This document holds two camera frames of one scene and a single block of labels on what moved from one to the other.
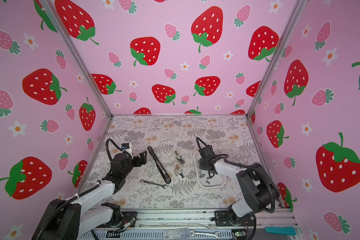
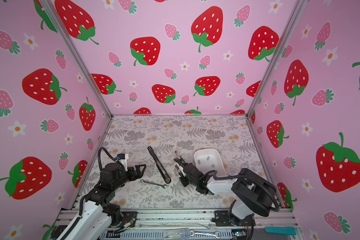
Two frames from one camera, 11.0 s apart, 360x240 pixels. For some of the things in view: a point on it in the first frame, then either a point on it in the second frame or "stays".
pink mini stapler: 180,173 stays
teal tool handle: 289,230 stays
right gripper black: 201,163 to 182,181
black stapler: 163,173 stays
